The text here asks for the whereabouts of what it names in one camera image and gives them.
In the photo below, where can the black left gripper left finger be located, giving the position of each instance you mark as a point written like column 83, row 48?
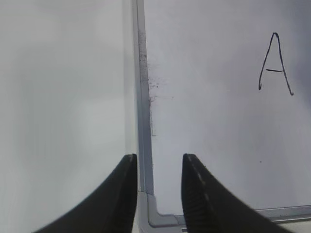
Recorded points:
column 110, row 208

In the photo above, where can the white framed whiteboard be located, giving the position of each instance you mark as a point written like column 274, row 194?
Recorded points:
column 229, row 81

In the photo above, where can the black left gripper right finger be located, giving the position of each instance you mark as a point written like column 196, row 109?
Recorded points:
column 209, row 207

